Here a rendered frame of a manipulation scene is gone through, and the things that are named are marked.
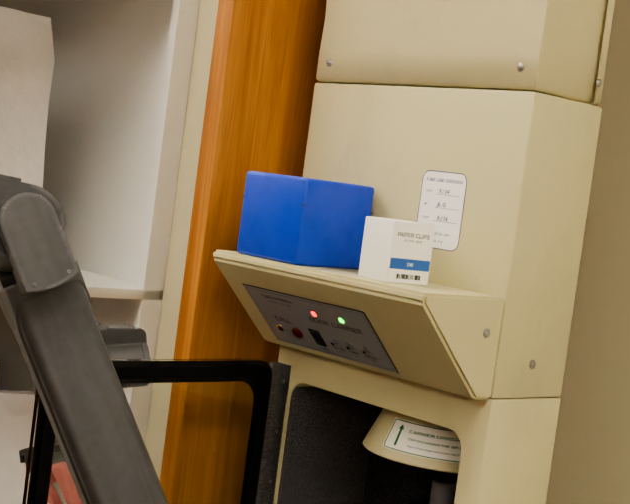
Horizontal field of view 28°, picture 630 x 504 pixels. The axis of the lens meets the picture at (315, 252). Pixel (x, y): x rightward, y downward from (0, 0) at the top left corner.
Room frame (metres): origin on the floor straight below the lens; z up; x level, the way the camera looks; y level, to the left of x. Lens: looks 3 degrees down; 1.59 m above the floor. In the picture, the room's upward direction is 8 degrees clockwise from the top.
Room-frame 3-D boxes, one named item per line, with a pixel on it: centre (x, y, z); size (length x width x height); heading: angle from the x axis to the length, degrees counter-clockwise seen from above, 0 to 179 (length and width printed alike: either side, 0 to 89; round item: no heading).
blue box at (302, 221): (1.34, 0.01, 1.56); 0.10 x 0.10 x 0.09; 42
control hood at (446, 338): (1.29, -0.04, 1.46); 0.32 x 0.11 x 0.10; 42
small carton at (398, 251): (1.24, -0.08, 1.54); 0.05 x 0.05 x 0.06; 33
